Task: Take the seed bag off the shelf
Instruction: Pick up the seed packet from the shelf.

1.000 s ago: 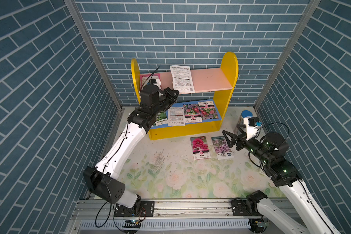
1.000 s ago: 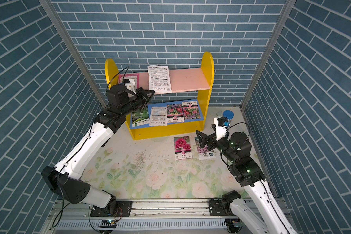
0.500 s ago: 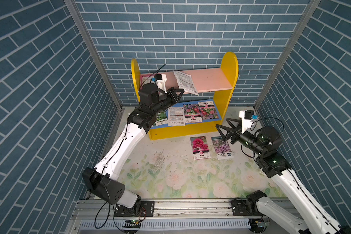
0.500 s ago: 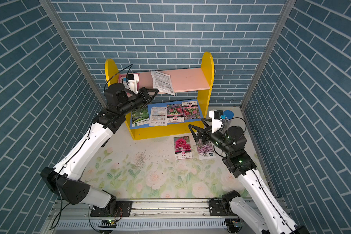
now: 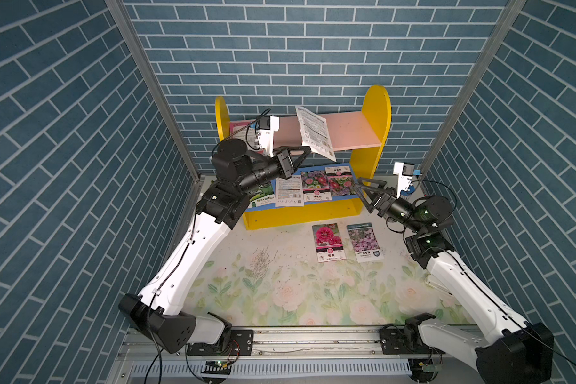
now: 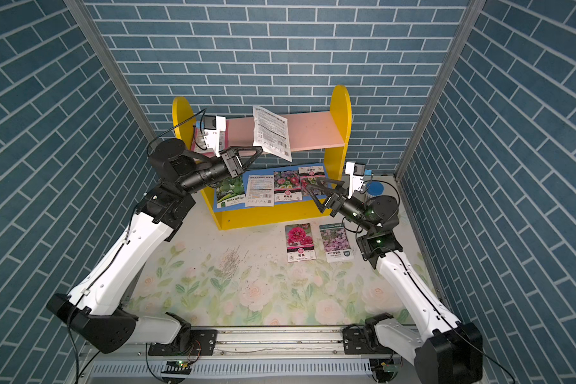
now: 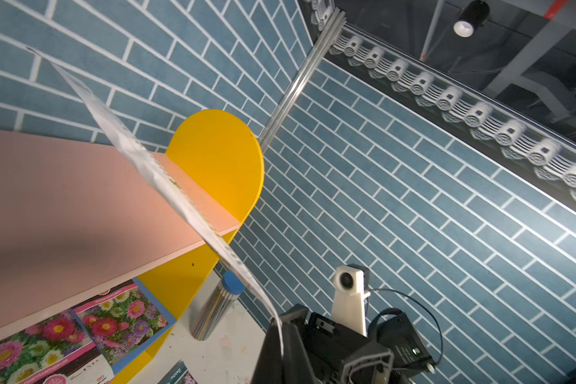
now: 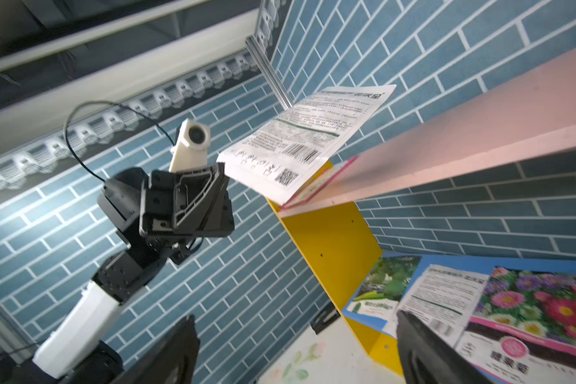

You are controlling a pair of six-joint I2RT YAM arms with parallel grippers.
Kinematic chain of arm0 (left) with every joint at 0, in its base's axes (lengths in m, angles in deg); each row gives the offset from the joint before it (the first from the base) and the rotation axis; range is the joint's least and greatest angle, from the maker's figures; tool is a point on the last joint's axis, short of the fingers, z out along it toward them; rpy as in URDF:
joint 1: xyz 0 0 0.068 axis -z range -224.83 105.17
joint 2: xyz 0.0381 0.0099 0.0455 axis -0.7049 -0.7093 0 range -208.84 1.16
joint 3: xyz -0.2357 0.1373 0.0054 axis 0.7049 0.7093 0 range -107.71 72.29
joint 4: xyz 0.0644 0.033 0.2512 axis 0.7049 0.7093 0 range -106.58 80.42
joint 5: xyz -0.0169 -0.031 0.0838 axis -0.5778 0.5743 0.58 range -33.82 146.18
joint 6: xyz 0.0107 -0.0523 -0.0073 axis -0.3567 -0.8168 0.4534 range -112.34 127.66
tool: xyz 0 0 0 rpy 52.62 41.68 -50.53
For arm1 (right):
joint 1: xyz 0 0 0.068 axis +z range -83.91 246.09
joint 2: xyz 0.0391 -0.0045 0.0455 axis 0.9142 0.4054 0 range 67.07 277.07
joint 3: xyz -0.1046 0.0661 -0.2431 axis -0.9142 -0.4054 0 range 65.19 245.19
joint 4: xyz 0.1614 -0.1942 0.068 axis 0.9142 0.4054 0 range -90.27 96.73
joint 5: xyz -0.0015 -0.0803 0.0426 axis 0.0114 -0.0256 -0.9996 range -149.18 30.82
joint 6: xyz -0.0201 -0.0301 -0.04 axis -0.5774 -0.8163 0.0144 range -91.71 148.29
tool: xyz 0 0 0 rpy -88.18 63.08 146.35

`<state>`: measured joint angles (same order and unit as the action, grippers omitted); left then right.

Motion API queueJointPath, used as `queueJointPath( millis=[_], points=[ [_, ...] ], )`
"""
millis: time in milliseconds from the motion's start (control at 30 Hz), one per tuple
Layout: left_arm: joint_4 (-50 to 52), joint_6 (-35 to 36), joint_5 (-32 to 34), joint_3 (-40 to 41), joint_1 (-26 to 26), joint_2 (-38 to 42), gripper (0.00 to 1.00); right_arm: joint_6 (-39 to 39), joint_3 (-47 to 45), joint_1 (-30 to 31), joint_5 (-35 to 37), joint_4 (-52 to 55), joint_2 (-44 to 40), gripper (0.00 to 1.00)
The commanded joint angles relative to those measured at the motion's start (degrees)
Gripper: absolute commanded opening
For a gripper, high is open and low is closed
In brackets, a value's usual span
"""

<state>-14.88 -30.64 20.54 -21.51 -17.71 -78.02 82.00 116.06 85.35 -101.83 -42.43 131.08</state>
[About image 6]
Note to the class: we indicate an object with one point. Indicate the white text packet lower shelf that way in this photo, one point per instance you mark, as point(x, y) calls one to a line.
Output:
point(260, 191)

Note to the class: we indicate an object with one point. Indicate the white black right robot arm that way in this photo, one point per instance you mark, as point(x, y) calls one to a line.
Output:
point(403, 288)

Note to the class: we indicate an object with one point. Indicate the purple flower seed packet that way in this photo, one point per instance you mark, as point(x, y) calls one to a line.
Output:
point(336, 244)

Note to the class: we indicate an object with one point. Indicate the pink hollyhock seed packet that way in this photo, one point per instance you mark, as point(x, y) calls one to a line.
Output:
point(300, 246)

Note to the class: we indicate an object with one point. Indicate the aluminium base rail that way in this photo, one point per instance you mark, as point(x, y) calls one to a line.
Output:
point(282, 354)

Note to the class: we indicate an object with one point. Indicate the mixed aster flower seed packet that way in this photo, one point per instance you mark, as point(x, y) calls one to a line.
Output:
point(310, 181)

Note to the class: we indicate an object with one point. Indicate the pink aster seed packet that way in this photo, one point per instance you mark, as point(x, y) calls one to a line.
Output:
point(287, 187)

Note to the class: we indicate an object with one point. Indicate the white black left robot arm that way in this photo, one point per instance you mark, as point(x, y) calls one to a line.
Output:
point(93, 309)

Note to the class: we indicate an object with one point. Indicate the white text back seed packet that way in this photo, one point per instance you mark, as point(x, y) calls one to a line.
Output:
point(271, 133)

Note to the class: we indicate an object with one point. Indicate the clear pencil tube blue lid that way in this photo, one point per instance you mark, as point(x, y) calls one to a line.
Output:
point(375, 189)

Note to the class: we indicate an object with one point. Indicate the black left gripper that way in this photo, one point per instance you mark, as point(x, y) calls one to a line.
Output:
point(237, 170)

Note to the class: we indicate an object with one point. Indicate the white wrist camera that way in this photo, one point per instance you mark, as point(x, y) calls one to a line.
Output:
point(356, 173)
point(210, 135)

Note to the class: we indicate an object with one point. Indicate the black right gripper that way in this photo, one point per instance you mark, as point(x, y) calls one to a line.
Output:
point(322, 192)

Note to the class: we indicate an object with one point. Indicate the aluminium corner post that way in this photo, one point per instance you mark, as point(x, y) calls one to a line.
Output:
point(455, 49)
point(94, 37)

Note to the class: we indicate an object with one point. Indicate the yellow wooden shelf unit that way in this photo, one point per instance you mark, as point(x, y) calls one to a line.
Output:
point(315, 137)

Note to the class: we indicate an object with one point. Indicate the aluminium corner post right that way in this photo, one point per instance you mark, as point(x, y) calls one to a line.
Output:
point(455, 49)

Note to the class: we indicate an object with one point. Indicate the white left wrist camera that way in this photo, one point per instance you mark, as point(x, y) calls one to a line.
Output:
point(210, 135)

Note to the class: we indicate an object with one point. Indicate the aluminium corner post left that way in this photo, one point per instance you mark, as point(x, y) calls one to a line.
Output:
point(94, 37)

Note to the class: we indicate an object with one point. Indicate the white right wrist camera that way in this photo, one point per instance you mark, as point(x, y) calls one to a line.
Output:
point(356, 173)

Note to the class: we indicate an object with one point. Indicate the green gourd seed packet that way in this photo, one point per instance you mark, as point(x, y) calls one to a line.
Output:
point(230, 192)

